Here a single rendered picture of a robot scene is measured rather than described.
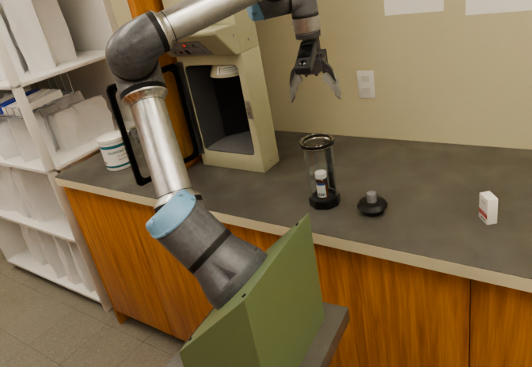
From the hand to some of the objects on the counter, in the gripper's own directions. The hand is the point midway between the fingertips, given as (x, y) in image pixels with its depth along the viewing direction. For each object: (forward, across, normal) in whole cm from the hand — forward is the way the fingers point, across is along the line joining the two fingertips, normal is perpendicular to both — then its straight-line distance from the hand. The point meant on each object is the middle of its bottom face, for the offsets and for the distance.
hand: (315, 102), depth 136 cm
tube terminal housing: (+34, +42, -38) cm, 66 cm away
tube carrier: (+33, +1, 0) cm, 34 cm away
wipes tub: (+34, +105, -31) cm, 114 cm away
